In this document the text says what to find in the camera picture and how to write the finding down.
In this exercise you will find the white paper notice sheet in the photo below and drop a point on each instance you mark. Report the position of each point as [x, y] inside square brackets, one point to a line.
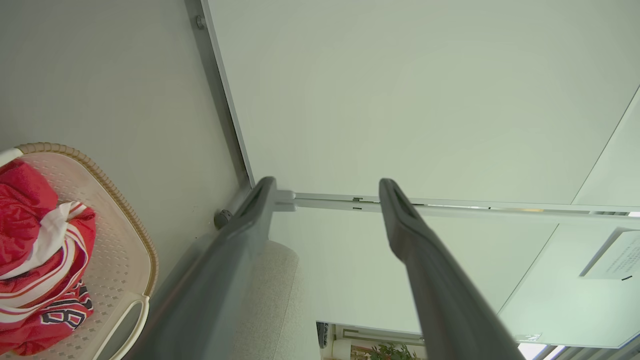
[617, 257]

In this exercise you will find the small grey rail knob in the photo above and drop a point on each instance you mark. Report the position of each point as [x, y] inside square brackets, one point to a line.
[200, 22]

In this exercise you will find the dark round partition foot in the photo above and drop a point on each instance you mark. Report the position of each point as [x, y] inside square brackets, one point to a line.
[223, 218]

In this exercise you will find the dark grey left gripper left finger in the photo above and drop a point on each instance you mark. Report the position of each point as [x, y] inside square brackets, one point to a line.
[220, 280]

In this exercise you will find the grey partition base rail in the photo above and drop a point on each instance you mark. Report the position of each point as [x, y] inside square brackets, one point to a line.
[217, 95]

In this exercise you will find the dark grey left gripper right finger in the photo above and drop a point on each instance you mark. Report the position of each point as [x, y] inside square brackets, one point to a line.
[440, 290]

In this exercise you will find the light grey fabric sofa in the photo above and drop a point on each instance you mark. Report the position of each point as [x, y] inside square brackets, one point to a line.
[272, 310]

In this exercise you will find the red jersey with white stripes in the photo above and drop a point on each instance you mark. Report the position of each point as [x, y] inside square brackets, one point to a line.
[55, 280]

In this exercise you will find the cream perforated plastic laundry basket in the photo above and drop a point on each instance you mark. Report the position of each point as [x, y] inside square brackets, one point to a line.
[120, 240]

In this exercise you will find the green leafy potted plant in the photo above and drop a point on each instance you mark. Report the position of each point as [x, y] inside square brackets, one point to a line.
[392, 352]

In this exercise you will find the grey slotted partition post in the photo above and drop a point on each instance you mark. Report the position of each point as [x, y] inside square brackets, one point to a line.
[450, 206]

